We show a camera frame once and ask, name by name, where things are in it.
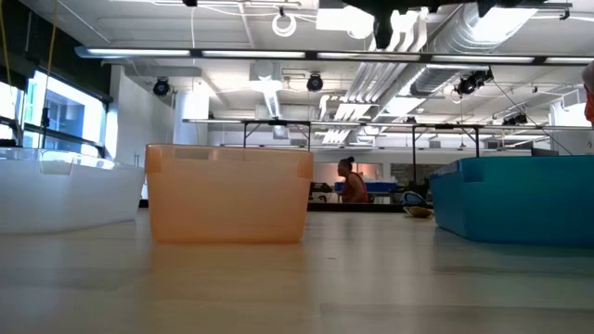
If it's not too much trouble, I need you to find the clear plastic bin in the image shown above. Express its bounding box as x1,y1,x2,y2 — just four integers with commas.
0,147,146,235

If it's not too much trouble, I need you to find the black round ceiling lamp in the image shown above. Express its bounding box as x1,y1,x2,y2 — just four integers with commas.
152,76,172,97
305,72,325,93

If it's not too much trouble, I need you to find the orange plastic bin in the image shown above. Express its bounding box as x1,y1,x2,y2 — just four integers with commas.
144,143,316,245

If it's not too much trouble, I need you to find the black ceiling lamp cluster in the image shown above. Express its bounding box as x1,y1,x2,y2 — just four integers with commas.
454,68,495,97

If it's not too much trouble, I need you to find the small brown object on table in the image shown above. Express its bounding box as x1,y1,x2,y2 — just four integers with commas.
402,205,435,220

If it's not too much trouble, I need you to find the person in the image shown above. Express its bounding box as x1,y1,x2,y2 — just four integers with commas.
337,156,370,204
581,59,594,125

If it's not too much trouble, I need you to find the yellow hanging cable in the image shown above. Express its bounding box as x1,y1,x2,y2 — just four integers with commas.
41,0,60,124
0,0,14,87

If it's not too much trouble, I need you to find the white ceiling duct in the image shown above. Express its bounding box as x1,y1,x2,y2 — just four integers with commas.
249,61,284,120

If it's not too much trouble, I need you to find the teal plastic bin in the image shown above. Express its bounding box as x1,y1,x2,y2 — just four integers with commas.
429,155,594,247

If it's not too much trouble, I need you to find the blue white rounded object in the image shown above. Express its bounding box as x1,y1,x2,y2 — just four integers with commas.
400,189,432,210

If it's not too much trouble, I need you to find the white cable coil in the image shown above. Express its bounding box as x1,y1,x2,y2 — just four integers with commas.
271,6,298,38

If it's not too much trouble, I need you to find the overhead light bar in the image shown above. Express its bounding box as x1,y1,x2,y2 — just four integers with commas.
73,45,594,66

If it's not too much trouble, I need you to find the black background frame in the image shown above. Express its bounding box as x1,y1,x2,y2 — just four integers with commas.
241,119,313,153
411,122,482,172

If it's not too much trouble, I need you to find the window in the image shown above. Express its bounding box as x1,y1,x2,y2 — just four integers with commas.
0,69,112,159

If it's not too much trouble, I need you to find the silver air duct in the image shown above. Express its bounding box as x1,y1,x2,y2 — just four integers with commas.
410,0,542,96

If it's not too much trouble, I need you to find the blue background bin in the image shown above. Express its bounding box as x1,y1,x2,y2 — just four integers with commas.
334,180,399,194

